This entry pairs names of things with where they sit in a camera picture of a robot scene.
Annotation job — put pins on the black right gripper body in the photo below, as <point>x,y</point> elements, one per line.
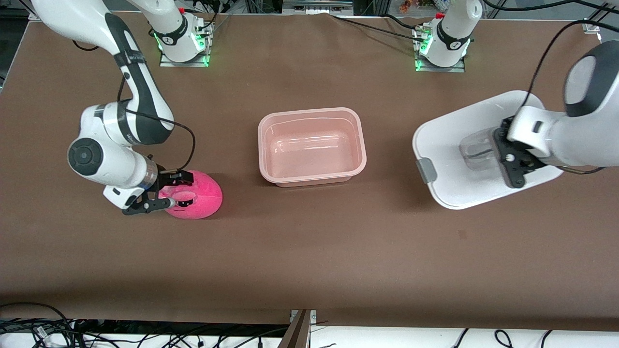
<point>167,182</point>

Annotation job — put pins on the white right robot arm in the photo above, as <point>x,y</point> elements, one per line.
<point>96,159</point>

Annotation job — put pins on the colourful background toys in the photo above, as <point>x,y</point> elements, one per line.
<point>411,5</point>

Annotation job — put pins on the aluminium frame rail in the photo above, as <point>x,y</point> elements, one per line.
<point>316,6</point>

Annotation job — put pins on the brown table cover sheet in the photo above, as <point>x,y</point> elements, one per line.
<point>338,266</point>

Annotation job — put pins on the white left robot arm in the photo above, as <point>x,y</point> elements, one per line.
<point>580,140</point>

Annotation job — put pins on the pink plastic storage box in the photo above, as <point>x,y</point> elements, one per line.
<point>309,145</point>

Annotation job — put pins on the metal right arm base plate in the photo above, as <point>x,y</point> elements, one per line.
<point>167,63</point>

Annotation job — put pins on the metal table edge bracket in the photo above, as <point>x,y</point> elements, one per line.
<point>312,316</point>

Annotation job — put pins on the metal table corner bracket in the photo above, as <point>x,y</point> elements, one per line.
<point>591,25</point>
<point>34,17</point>

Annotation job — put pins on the white container lid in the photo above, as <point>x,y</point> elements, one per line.
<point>449,164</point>

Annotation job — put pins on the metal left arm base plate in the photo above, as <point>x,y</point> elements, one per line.
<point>454,69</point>

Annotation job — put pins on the brown wooden post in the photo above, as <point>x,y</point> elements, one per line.
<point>295,333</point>

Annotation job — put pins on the pink plush toy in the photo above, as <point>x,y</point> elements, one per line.
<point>203,198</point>

